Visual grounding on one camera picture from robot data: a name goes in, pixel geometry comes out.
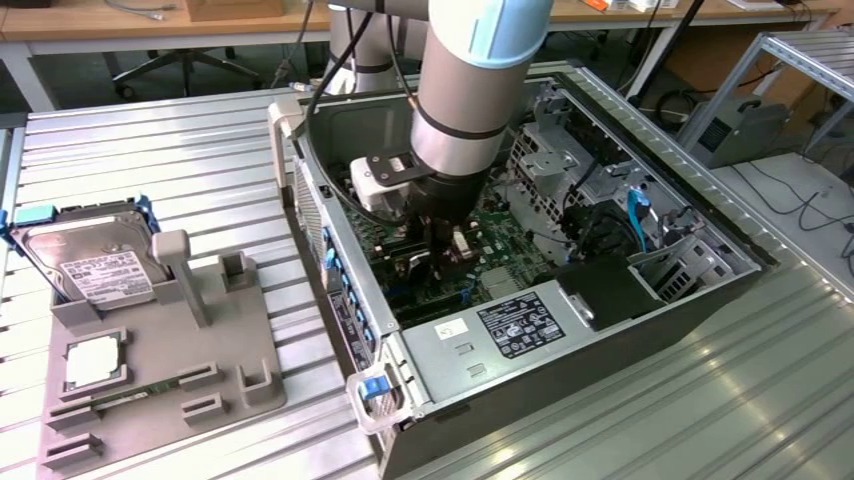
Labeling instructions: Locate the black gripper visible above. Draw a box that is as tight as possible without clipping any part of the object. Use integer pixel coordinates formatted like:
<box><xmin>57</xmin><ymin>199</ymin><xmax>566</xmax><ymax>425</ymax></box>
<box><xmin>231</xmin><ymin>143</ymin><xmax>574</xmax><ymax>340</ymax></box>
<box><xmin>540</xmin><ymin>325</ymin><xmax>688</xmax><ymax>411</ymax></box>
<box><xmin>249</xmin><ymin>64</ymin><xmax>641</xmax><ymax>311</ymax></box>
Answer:
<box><xmin>405</xmin><ymin>171</ymin><xmax>492</xmax><ymax>232</ymax></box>

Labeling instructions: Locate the green motherboard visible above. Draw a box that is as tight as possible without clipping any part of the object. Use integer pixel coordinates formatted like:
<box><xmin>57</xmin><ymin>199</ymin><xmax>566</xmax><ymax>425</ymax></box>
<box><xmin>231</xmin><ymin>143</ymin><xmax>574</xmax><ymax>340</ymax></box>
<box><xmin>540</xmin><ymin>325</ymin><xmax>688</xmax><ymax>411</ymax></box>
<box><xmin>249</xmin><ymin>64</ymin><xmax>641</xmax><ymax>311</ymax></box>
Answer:
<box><xmin>340</xmin><ymin>169</ymin><xmax>569</xmax><ymax>321</ymax></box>

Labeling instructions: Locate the silver disk bay cage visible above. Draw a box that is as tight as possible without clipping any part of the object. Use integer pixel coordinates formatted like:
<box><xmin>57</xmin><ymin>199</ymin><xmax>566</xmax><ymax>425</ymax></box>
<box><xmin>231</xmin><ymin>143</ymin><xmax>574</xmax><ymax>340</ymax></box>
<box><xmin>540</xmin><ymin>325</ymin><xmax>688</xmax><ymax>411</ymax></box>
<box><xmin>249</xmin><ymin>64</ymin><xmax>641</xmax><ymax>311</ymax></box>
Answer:
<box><xmin>504</xmin><ymin>122</ymin><xmax>636</xmax><ymax>251</ymax></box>

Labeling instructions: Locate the silver chipset heat sink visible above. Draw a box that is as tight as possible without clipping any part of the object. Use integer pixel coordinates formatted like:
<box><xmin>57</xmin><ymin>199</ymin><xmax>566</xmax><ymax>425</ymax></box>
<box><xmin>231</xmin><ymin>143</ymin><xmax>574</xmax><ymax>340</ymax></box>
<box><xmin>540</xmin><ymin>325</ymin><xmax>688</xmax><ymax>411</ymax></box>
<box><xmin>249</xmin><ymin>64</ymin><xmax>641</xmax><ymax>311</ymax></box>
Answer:
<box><xmin>481</xmin><ymin>267</ymin><xmax>529</xmax><ymax>296</ymax></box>

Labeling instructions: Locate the black expansion slot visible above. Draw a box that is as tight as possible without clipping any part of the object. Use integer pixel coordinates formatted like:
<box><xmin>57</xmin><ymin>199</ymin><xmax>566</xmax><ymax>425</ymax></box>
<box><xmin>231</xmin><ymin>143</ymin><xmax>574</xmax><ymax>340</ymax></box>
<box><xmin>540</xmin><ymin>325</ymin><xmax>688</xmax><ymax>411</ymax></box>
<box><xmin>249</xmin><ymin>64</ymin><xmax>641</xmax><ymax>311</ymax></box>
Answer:
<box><xmin>393</xmin><ymin>292</ymin><xmax>462</xmax><ymax>321</ymax></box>

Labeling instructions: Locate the black plastic fan shroud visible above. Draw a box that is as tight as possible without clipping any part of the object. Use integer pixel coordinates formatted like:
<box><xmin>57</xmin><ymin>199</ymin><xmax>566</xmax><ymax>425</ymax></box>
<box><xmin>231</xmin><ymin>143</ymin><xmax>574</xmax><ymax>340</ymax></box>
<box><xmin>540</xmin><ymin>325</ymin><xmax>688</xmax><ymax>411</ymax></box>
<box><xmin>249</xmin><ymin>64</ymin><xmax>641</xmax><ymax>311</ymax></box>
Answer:
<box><xmin>553</xmin><ymin>249</ymin><xmax>669</xmax><ymax>331</ymax></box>

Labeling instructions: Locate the grey power supply unit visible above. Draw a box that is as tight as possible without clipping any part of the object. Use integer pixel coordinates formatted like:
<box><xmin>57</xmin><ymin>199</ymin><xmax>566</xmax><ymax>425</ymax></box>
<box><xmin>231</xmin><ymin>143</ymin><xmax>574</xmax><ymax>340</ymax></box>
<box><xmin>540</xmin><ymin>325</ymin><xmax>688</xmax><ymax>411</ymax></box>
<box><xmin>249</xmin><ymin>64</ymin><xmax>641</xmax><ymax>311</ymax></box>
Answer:
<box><xmin>398</xmin><ymin>279</ymin><xmax>597</xmax><ymax>404</ymax></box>

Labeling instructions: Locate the open black PC case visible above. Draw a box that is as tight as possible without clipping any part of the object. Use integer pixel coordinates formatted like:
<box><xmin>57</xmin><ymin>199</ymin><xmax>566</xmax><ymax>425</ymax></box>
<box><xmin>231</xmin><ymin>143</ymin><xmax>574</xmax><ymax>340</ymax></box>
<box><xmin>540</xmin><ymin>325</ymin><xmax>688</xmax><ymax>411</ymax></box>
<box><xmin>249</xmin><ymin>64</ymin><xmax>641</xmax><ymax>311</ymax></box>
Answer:
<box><xmin>266</xmin><ymin>59</ymin><xmax>780</xmax><ymax>479</ymax></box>

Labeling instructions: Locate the black pole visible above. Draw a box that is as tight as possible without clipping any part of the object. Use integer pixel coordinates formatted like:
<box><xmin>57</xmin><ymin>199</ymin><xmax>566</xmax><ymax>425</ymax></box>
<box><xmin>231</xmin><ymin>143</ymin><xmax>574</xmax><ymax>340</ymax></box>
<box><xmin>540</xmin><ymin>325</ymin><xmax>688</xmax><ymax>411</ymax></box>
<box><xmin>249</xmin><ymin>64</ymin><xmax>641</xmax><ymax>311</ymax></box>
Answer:
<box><xmin>626</xmin><ymin>0</ymin><xmax>708</xmax><ymax>109</ymax></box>

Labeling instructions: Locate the grey control box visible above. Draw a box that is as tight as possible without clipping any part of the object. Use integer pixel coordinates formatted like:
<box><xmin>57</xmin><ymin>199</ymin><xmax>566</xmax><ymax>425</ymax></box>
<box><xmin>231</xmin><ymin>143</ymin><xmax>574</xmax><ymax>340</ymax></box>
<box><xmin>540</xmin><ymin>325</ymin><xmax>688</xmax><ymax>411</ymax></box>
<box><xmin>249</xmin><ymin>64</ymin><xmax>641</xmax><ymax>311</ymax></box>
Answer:
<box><xmin>678</xmin><ymin>97</ymin><xmax>795</xmax><ymax>170</ymax></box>

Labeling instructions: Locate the black office chair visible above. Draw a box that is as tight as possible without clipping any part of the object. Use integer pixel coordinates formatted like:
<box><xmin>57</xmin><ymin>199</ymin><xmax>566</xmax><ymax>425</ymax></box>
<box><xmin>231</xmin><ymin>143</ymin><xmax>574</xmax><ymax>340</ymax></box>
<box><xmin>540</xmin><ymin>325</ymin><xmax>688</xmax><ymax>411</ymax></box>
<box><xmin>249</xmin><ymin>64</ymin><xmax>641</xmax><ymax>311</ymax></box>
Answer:
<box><xmin>110</xmin><ymin>47</ymin><xmax>263</xmax><ymax>99</ymax></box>

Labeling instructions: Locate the brown cardboard box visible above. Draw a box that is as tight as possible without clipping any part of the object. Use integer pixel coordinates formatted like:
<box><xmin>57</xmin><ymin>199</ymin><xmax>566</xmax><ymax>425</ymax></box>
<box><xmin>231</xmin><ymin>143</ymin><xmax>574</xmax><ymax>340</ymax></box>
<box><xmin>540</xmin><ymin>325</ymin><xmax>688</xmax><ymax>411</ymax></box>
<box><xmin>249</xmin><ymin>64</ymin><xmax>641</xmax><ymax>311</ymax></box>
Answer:
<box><xmin>186</xmin><ymin>0</ymin><xmax>286</xmax><ymax>23</ymax></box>

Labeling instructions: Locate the grey parts rack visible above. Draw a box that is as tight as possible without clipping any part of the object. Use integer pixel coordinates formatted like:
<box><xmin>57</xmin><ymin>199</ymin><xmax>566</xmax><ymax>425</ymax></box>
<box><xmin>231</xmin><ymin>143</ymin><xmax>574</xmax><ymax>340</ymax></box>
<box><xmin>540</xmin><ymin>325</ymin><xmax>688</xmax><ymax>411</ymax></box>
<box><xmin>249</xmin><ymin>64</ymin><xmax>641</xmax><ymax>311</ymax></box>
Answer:
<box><xmin>39</xmin><ymin>229</ymin><xmax>290</xmax><ymax>474</ymax></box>

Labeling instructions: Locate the green RAM stick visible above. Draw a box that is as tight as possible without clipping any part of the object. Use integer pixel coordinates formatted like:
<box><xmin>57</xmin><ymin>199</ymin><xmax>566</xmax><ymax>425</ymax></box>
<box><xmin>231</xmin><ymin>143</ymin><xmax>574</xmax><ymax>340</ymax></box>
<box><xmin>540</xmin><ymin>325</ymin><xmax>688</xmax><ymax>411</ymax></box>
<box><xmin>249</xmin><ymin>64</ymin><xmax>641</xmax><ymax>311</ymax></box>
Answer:
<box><xmin>86</xmin><ymin>382</ymin><xmax>182</xmax><ymax>409</ymax></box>

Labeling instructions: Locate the silver CPU chip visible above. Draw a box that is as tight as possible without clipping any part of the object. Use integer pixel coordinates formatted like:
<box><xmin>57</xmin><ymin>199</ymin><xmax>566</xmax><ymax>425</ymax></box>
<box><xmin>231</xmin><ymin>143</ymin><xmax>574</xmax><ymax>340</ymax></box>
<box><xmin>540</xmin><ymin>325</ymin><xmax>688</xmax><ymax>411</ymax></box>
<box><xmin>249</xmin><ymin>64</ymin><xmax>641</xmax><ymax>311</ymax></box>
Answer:
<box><xmin>63</xmin><ymin>339</ymin><xmax>127</xmax><ymax>392</ymax></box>

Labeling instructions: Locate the wooden desk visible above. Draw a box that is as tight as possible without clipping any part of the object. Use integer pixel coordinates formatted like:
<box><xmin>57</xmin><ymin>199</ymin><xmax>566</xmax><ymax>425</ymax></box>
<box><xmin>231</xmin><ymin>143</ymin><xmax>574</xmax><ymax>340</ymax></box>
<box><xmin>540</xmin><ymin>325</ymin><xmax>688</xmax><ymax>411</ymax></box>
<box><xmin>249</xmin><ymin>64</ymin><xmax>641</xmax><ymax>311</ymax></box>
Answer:
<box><xmin>0</xmin><ymin>0</ymin><xmax>840</xmax><ymax>111</ymax></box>

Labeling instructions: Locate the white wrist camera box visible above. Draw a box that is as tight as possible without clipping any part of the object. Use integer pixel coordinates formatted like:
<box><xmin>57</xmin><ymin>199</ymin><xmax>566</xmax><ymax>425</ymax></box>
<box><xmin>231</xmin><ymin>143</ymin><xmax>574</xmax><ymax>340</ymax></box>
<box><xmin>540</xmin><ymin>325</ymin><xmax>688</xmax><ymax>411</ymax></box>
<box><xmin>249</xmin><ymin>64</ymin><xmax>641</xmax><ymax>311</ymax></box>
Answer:
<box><xmin>350</xmin><ymin>154</ymin><xmax>433</xmax><ymax>221</ymax></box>

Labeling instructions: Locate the blue flat wire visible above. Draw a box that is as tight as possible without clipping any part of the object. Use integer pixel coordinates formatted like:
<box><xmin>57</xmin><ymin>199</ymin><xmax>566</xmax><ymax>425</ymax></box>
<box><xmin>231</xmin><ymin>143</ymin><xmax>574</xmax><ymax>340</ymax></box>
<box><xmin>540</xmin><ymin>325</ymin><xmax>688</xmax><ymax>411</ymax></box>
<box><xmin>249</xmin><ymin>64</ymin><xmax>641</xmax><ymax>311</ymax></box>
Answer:
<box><xmin>626</xmin><ymin>187</ymin><xmax>650</xmax><ymax>251</ymax></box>

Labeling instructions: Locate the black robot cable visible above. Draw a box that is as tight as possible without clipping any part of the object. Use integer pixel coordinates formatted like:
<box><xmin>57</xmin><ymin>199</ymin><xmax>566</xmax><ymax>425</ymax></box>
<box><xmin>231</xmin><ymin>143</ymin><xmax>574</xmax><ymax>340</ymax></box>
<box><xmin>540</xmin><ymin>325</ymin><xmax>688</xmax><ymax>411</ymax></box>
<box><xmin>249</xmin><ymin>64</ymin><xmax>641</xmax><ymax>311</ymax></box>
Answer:
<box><xmin>306</xmin><ymin>12</ymin><xmax>396</xmax><ymax>224</ymax></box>

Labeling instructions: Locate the silver vented metal bracket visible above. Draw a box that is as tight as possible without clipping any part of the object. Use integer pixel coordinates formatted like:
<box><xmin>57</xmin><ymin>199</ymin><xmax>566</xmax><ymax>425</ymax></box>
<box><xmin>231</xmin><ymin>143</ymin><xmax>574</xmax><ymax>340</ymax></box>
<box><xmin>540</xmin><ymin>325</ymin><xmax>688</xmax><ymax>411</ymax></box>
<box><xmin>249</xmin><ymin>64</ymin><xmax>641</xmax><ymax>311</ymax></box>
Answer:
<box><xmin>626</xmin><ymin>234</ymin><xmax>727</xmax><ymax>301</ymax></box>

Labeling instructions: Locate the hard disk in blue bracket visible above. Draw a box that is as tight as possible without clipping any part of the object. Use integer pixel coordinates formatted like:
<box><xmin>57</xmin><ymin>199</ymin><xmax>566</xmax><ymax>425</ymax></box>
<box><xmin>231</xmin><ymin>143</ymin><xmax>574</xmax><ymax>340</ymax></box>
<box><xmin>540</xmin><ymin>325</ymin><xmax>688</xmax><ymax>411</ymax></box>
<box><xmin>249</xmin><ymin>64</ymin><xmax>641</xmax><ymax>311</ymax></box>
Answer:
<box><xmin>0</xmin><ymin>202</ymin><xmax>174</xmax><ymax>314</ymax></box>

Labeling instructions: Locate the grey network cable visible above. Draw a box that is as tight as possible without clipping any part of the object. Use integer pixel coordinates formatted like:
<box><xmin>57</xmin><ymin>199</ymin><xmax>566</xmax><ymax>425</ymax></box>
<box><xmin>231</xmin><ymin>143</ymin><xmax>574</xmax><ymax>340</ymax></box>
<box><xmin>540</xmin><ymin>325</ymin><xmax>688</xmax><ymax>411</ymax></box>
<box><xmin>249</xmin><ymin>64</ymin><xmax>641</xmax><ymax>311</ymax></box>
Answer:
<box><xmin>105</xmin><ymin>0</ymin><xmax>179</xmax><ymax>22</ymax></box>

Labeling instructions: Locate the aluminium frame table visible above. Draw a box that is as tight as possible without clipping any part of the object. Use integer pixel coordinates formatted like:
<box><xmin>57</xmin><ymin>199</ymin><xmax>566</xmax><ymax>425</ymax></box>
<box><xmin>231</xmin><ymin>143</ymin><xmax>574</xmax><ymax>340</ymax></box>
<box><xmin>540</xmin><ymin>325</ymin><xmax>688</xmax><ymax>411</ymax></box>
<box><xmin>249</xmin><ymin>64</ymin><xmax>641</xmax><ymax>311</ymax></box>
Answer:
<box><xmin>673</xmin><ymin>27</ymin><xmax>854</xmax><ymax>161</ymax></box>

